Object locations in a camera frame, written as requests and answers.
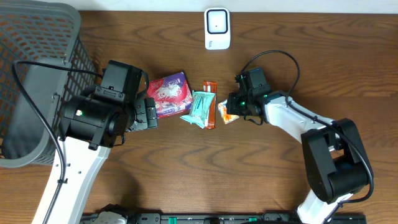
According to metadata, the red purple snack packet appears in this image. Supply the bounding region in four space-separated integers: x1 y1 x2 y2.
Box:
147 72 193 118

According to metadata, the grey plastic mesh basket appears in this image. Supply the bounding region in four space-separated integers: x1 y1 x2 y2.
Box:
1 1 96 168

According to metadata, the orange brown snack bar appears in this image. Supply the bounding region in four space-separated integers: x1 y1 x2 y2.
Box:
203 81 218 129

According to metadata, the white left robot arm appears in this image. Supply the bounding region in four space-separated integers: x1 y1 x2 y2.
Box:
33 96 157 223

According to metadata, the white barcode scanner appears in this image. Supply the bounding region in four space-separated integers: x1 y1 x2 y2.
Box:
204 7 231 50

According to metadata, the light teal wipes packet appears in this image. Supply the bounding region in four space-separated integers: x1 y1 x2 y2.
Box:
180 91 215 129

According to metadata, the small orange tissue pack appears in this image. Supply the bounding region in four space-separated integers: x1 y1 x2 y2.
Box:
218 100 239 124

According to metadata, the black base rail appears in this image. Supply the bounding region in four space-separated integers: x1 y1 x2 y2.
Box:
80 212 368 224

